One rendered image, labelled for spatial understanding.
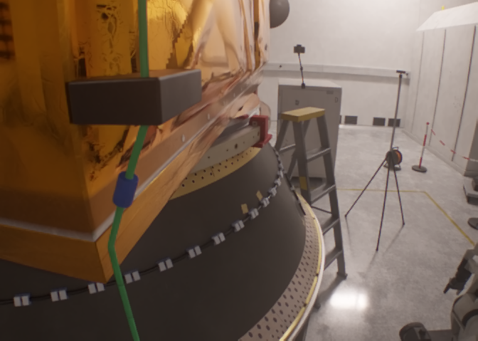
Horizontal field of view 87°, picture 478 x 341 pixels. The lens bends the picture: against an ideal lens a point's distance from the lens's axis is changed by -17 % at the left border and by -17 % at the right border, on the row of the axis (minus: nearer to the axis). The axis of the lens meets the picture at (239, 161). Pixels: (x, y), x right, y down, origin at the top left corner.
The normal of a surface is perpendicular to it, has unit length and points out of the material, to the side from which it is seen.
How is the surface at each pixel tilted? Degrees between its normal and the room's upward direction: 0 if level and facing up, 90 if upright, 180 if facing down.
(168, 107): 90
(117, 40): 91
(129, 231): 90
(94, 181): 92
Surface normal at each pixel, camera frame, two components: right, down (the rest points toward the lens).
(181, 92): 0.99, 0.05
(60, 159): -0.11, 0.37
